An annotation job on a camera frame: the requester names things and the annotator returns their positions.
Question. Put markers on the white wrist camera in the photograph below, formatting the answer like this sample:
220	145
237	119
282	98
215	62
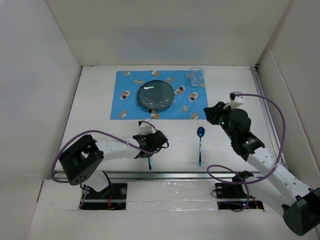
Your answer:
145	127
236	100

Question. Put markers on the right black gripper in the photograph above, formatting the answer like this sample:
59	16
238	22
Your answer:
212	113

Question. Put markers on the clear plastic cup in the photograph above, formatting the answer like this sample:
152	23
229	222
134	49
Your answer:
196	76

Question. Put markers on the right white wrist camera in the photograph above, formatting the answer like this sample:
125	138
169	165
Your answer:
236	100

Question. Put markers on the white foam block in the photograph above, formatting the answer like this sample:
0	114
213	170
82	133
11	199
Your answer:
171	195

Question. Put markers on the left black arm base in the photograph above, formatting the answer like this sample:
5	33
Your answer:
112	199

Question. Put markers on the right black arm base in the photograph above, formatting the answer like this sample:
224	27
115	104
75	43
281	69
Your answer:
232	197

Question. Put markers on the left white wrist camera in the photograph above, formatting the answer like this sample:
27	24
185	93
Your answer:
145	127

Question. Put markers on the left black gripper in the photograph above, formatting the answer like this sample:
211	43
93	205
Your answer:
145	136

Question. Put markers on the blue metal fork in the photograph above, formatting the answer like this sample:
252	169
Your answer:
149	164

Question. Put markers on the blue metal spoon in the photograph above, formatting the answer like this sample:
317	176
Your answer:
200	133

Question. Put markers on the teal ceramic plate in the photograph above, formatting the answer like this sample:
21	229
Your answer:
155	95

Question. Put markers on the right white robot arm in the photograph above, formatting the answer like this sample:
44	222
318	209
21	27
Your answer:
295	201

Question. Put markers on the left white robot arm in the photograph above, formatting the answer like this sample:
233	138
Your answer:
81	160

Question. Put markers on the blue cartoon print cloth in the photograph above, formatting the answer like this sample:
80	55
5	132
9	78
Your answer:
188	103

